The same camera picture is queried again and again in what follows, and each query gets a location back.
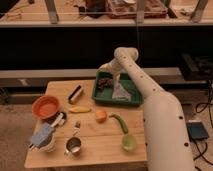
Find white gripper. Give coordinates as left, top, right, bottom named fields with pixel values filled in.
left=98, top=59, right=122, bottom=81

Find orange apple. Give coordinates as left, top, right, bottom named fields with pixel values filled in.
left=95, top=110, right=107, bottom=123

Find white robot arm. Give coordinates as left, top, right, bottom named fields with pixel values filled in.
left=101, top=47, right=195, bottom=171

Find dark grapes bunch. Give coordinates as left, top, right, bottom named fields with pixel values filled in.
left=98, top=78, right=113, bottom=90

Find clear plastic bag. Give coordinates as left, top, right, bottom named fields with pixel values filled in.
left=112, top=81, right=131, bottom=101

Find green plastic tray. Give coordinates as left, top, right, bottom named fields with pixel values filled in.
left=92, top=71, right=143, bottom=107

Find red crate on shelf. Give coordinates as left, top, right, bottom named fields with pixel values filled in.
left=105, top=0, right=168, bottom=19

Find black white brush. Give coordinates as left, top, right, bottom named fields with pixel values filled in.
left=68, top=85, right=83, bottom=104

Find green chili pepper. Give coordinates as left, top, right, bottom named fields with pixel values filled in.
left=109, top=114, right=129, bottom=134

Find yellow banana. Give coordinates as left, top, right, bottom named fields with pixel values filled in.
left=69, top=106, right=91, bottom=113

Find small brown figurine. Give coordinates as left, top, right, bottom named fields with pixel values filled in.
left=75, top=121, right=81, bottom=130

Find green plastic cup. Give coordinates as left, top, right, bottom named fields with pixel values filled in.
left=122, top=134, right=137, bottom=151

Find orange plastic bowl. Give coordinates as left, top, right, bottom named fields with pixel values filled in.
left=32, top=95, right=60, bottom=119

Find black dish with utensil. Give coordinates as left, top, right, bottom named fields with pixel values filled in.
left=51, top=112, right=67, bottom=127

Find metal measuring cup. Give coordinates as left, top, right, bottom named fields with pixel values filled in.
left=64, top=137, right=81, bottom=156

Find blue foot pedal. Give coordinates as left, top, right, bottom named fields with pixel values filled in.
left=186, top=122, right=209, bottom=140

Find blue cloth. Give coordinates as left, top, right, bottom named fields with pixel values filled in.
left=30, top=123, right=54, bottom=149

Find black cable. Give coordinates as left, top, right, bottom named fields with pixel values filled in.
left=193, top=79, right=213, bottom=168

